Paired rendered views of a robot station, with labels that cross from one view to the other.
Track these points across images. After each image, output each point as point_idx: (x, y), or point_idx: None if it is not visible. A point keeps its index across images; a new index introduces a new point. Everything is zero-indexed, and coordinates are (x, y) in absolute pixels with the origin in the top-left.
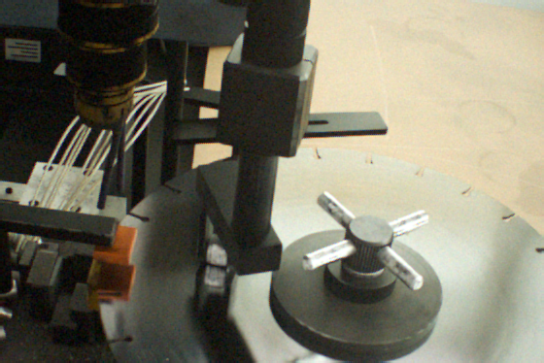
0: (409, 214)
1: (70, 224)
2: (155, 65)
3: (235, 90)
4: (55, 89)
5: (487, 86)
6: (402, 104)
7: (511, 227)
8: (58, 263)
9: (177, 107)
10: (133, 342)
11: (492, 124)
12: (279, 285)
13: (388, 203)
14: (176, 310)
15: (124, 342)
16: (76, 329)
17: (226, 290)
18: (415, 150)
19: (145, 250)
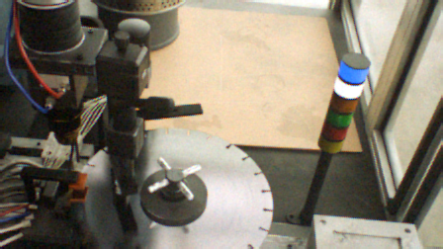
0: (201, 158)
1: (58, 175)
2: None
3: (111, 138)
4: None
5: (273, 65)
6: (228, 79)
7: (244, 163)
8: (57, 185)
9: (112, 107)
10: (83, 222)
11: (272, 87)
12: (142, 195)
13: (193, 153)
14: (102, 207)
15: (79, 222)
16: (64, 212)
17: (123, 197)
18: (231, 104)
19: (92, 181)
